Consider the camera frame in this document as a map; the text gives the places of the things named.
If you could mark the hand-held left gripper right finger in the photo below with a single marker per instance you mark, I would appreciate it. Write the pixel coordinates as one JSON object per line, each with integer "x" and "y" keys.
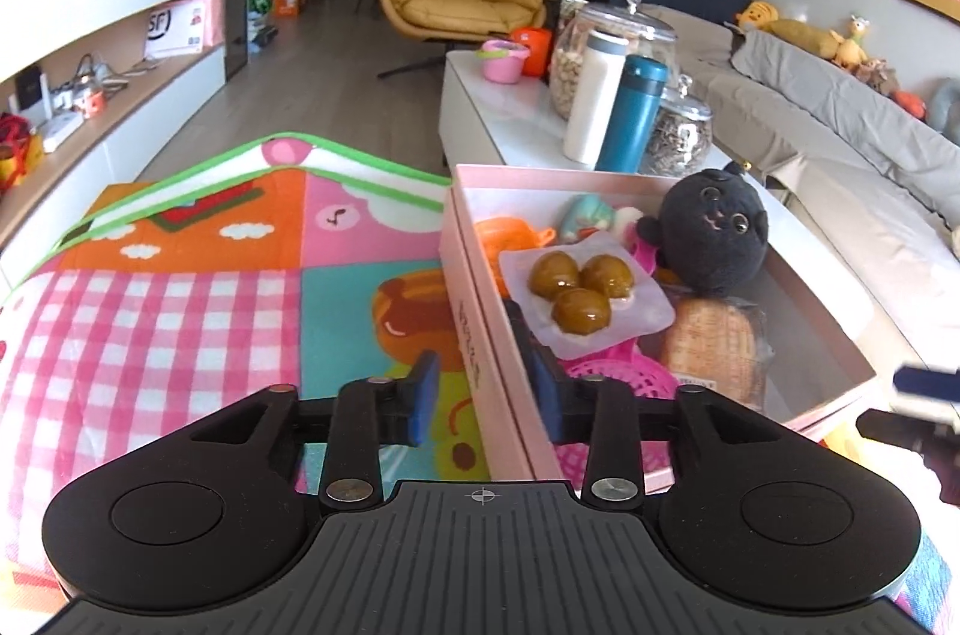
{"x": 547, "y": 388}

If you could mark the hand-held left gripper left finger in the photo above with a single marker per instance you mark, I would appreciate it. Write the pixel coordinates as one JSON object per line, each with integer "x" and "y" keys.
{"x": 424, "y": 399}

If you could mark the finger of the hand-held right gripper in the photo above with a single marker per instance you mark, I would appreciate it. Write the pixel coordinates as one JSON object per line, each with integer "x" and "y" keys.
{"x": 915, "y": 436}
{"x": 930, "y": 382}

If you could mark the packet of brown glazed balls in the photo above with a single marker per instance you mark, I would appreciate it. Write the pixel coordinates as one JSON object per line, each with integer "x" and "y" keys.
{"x": 577, "y": 309}

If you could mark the pink cardboard box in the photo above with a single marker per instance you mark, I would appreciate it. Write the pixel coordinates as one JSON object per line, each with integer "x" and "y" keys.
{"x": 480, "y": 305}

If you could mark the orange plastic toy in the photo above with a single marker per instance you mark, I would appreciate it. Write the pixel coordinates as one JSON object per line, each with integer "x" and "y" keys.
{"x": 510, "y": 234}

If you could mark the teal and white soft toy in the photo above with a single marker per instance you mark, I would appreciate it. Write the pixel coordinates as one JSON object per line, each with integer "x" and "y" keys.
{"x": 589, "y": 215}

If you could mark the black plush cat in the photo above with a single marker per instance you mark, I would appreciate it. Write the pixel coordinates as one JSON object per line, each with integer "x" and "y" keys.
{"x": 712, "y": 230}

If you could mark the packaged bread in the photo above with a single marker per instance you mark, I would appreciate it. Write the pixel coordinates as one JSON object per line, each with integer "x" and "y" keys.
{"x": 712, "y": 343}

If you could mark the colourful cartoon play mat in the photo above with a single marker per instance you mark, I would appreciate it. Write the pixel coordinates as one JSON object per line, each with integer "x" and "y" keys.
{"x": 187, "y": 320}

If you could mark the blue grey cushion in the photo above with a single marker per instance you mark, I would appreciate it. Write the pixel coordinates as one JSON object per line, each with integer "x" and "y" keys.
{"x": 945, "y": 114}

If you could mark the white marble coffee table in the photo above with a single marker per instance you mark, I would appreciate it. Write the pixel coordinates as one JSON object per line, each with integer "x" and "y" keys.
{"x": 510, "y": 118}

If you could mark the small orange plush toy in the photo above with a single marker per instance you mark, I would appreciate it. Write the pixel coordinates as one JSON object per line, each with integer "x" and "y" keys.
{"x": 909, "y": 104}

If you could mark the teal thermos bottle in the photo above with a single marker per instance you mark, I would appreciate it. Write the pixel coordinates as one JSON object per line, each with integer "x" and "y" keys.
{"x": 634, "y": 118}

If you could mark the glass jar of dark seeds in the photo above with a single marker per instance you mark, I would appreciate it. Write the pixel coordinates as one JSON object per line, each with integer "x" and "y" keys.
{"x": 686, "y": 140}

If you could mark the beige covered sofa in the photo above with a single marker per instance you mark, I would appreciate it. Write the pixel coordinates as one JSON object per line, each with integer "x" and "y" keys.
{"x": 825, "y": 118}

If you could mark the white thermos bottle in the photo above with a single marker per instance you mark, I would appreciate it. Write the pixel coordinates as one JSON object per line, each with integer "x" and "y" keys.
{"x": 592, "y": 95}

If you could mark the small brown plush toy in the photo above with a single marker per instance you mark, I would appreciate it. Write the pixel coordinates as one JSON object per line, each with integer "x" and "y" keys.
{"x": 877, "y": 76}

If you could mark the pink toy bucket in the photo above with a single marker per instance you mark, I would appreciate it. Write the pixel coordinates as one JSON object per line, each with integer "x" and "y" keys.
{"x": 504, "y": 65}

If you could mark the orange toy bucket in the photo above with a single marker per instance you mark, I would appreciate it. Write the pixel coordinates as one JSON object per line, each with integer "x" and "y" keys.
{"x": 538, "y": 47}

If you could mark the yellow plush duck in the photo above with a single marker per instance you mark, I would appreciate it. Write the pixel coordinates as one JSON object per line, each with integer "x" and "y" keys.
{"x": 853, "y": 47}

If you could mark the large glass jar of nuts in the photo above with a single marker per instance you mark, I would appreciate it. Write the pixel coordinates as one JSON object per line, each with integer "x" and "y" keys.
{"x": 645, "y": 24}

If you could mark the yellow plush toy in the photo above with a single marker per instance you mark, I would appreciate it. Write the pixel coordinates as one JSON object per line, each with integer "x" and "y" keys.
{"x": 787, "y": 32}

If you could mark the green ball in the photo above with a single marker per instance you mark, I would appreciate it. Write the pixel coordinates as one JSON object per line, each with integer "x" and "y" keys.
{"x": 259, "y": 2}

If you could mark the white and pink carton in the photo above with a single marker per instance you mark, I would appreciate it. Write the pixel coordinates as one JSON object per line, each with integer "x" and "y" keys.
{"x": 180, "y": 28}

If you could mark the white flat box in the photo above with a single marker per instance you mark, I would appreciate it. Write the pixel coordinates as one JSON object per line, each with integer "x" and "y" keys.
{"x": 61, "y": 133}

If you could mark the black box on shelf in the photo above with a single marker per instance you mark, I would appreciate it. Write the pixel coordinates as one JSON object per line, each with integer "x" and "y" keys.
{"x": 30, "y": 91}

